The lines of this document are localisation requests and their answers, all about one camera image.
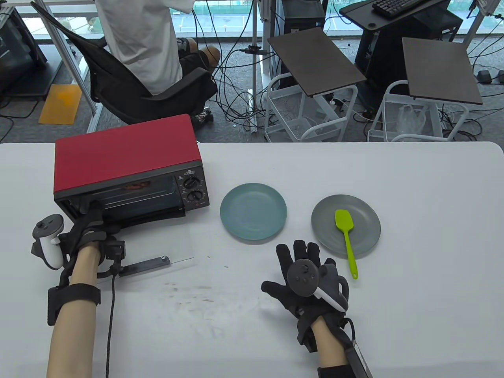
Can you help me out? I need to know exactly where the person's left hand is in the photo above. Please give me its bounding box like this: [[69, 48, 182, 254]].
[[59, 201, 120, 270]]

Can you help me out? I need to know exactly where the person's right hand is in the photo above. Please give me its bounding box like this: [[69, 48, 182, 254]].
[[261, 240, 352, 327]]

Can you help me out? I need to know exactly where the green dessert spatula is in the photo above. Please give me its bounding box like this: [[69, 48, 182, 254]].
[[335, 209, 359, 280]]

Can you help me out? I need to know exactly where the red oven with glass door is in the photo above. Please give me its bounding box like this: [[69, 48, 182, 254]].
[[54, 114, 209, 285]]

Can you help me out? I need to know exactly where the black forearm band module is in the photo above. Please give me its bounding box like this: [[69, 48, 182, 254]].
[[317, 339, 374, 378], [47, 284, 102, 326]]

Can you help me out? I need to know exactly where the person's left forearm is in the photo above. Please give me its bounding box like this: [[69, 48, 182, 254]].
[[46, 242, 102, 378]]

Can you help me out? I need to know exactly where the person's right forearm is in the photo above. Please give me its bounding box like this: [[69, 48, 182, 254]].
[[311, 315, 355, 378]]

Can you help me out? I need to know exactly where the teal round plate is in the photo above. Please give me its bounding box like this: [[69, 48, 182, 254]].
[[220, 183, 287, 241]]

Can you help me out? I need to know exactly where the grey round plate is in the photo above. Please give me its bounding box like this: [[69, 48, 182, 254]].
[[311, 194, 381, 259]]

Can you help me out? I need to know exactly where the yellow floor mat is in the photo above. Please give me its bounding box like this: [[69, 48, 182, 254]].
[[39, 84, 82, 126]]

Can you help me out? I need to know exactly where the black mesh office chair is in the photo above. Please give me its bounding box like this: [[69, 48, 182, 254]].
[[31, 2, 218, 126]]

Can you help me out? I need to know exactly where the white power strip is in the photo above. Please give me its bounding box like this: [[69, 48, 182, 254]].
[[247, 89, 259, 133]]

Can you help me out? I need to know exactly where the clear plastic bag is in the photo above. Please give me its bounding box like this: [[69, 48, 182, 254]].
[[397, 104, 428, 136]]

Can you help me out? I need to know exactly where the black equipment case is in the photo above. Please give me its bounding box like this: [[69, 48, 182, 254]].
[[0, 6, 63, 99]]

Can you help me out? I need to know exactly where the black computer tower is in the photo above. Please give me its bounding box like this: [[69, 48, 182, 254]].
[[276, 0, 327, 38]]

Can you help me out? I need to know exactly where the black keyboard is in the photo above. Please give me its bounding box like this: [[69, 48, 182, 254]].
[[372, 0, 428, 20]]

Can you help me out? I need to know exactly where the black standing desk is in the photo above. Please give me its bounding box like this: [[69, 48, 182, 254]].
[[339, 0, 463, 111]]

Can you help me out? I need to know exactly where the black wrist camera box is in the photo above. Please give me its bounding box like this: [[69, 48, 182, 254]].
[[296, 315, 318, 354], [104, 238, 127, 276]]

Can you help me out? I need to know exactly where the tangle of black floor cables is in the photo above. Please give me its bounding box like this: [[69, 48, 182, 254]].
[[213, 0, 276, 127]]

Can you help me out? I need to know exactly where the aluminium frame post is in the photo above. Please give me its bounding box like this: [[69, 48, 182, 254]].
[[251, 0, 259, 95], [465, 0, 497, 44], [33, 0, 99, 132]]

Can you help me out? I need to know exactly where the white wire cart brown top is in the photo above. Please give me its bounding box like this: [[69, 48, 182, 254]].
[[264, 27, 367, 143], [367, 37, 483, 143]]

